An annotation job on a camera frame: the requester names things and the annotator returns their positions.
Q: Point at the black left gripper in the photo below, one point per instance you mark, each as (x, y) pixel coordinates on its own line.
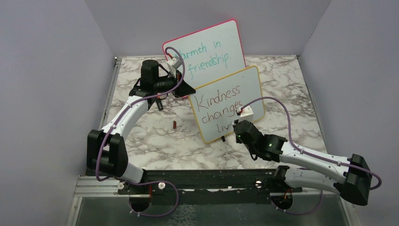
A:
(184, 89)

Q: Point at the black orange highlighter marker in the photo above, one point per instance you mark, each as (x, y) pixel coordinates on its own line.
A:
(159, 104)

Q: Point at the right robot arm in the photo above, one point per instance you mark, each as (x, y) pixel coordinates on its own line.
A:
(349, 177)

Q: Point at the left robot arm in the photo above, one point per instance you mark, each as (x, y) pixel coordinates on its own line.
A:
(106, 149)

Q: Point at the yellow framed whiteboard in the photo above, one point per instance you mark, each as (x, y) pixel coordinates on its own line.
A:
(215, 104)

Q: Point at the pink framed whiteboard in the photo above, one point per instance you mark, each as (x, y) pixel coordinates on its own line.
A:
(210, 53)

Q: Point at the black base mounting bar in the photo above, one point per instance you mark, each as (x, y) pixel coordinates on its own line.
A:
(193, 187)

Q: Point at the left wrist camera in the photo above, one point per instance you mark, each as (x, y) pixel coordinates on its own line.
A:
(173, 64)

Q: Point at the aluminium table edge rail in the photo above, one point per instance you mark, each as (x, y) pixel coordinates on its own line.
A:
(107, 105)

